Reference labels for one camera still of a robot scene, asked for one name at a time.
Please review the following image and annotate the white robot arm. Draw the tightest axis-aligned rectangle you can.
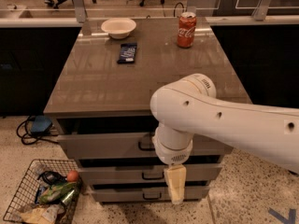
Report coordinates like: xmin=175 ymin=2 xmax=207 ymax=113
xmin=150 ymin=74 xmax=299 ymax=204

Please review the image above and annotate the red coca-cola can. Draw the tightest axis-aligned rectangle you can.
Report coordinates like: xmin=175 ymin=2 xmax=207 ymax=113
xmin=177 ymin=12 xmax=197 ymax=49

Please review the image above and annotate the blue foot pedal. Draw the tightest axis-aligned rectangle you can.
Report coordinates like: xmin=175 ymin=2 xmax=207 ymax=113
xmin=30 ymin=116 xmax=52 ymax=134

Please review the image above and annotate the green snack bag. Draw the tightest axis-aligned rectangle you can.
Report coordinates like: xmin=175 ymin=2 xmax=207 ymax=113
xmin=37 ymin=182 xmax=76 ymax=203

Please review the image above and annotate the grey top drawer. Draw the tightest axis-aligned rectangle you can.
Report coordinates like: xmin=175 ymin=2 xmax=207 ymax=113
xmin=58 ymin=133 xmax=233 ymax=160

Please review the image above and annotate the black coiled item in basket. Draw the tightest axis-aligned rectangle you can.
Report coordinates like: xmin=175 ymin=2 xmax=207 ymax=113
xmin=37 ymin=171 xmax=66 ymax=185

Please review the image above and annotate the grey drawer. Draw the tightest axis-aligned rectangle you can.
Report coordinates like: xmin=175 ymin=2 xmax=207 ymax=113
xmin=92 ymin=186 xmax=209 ymax=203
xmin=58 ymin=133 xmax=233 ymax=160
xmin=78 ymin=163 xmax=221 ymax=185

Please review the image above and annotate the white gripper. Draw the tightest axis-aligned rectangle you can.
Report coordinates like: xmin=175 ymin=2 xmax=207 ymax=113
xmin=152 ymin=123 xmax=193 ymax=204

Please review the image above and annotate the dark blue snack bar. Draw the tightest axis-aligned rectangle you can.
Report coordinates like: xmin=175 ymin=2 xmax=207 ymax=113
xmin=117 ymin=43 xmax=137 ymax=64

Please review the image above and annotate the grey drawer cabinet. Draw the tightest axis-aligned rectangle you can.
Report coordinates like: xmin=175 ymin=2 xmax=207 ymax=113
xmin=44 ymin=18 xmax=249 ymax=192

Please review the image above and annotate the yellow snack packet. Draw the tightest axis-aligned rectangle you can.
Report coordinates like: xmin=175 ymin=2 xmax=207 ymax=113
xmin=19 ymin=204 xmax=64 ymax=224

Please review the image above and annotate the grey bottom drawer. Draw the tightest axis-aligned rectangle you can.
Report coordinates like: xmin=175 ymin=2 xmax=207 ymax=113
xmin=92 ymin=186 xmax=209 ymax=203

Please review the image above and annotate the black floor cable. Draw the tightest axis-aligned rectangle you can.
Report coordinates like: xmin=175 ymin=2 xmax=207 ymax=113
xmin=16 ymin=115 xmax=60 ymax=146

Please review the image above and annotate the white bowl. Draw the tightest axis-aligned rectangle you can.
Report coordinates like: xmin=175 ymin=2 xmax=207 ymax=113
xmin=101 ymin=18 xmax=136 ymax=39

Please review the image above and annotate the black wire basket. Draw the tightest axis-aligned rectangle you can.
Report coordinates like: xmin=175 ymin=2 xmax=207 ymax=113
xmin=3 ymin=159 xmax=78 ymax=224

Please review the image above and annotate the orange ball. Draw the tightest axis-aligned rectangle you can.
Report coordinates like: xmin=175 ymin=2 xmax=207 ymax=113
xmin=66 ymin=170 xmax=78 ymax=182

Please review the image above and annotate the grey middle drawer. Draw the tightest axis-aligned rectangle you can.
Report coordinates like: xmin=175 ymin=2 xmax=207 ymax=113
xmin=78 ymin=163 xmax=221 ymax=185

